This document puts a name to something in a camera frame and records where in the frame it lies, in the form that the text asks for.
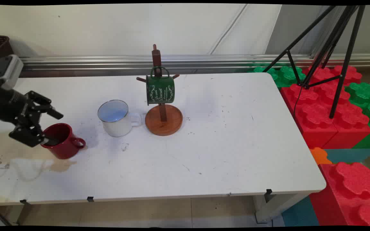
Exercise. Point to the green printed enamel mug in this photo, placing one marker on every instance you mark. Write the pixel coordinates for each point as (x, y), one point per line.
(160, 89)

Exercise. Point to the red foam block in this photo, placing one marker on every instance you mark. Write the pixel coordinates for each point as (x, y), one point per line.
(352, 195)
(316, 126)
(352, 125)

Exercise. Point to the white enamel mug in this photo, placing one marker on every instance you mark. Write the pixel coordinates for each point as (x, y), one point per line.
(117, 123)

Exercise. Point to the green foam block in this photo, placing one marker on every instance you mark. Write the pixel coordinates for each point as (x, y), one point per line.
(284, 75)
(366, 96)

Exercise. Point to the black tripod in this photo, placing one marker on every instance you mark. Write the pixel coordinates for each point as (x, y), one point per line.
(340, 48)

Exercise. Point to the teal foam block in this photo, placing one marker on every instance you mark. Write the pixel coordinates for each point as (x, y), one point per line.
(300, 213)

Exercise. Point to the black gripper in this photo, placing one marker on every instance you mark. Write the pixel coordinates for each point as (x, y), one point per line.
(6, 104)

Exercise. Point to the white table leg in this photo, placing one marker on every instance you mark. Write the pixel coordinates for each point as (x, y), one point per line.
(276, 205)

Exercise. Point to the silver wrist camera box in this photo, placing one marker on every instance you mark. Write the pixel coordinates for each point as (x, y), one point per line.
(10, 70)

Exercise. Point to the red ceramic mug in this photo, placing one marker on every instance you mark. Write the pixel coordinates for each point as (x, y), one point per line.
(64, 146)

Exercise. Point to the aluminium rail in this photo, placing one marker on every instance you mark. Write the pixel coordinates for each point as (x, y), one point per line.
(188, 61)

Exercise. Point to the orange foam piece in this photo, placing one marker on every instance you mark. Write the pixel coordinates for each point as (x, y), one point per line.
(319, 156)

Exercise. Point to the brown wooden mug tree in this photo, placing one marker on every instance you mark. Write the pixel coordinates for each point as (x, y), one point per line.
(164, 123)

